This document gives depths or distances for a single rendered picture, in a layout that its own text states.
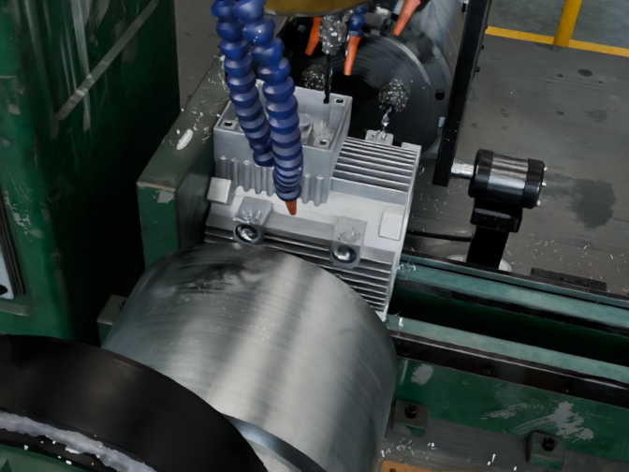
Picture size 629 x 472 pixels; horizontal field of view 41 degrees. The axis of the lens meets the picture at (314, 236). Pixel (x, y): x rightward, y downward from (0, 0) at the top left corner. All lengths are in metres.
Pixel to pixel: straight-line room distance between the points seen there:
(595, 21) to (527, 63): 2.08
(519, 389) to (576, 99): 0.78
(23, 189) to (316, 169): 0.27
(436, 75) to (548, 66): 0.69
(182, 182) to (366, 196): 0.19
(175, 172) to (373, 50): 0.36
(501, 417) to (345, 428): 0.42
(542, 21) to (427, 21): 2.64
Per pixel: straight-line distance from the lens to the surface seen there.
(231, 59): 0.62
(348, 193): 0.85
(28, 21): 0.73
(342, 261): 0.83
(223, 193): 0.85
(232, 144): 0.84
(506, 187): 1.01
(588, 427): 1.02
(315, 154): 0.81
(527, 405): 1.00
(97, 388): 0.34
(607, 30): 3.72
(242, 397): 0.58
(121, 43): 0.91
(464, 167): 1.02
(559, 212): 1.36
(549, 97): 1.62
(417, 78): 1.05
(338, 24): 0.74
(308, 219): 0.85
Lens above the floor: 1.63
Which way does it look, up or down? 43 degrees down
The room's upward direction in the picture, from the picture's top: 5 degrees clockwise
